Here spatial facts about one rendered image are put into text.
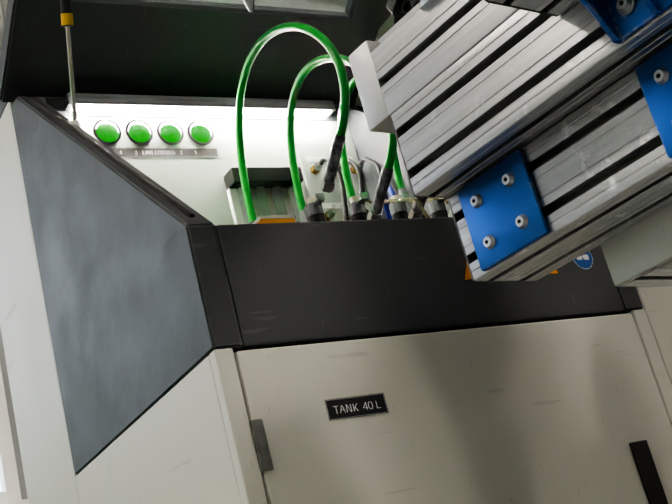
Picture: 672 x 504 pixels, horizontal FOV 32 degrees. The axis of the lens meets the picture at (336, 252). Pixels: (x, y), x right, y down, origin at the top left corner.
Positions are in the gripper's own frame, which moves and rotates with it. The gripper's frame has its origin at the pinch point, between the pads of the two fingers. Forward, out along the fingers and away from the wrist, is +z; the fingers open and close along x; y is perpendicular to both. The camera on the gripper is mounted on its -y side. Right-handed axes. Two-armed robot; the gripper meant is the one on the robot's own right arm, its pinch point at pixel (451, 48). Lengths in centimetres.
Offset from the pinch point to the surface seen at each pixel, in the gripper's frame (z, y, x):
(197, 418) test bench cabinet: 48, -12, -47
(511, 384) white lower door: 50, -3, -5
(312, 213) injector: 13.1, -28.1, -12.9
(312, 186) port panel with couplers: -6, -57, 7
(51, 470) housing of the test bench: 38, -72, -47
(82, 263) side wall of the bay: 15, -40, -47
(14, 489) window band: -35, -426, 43
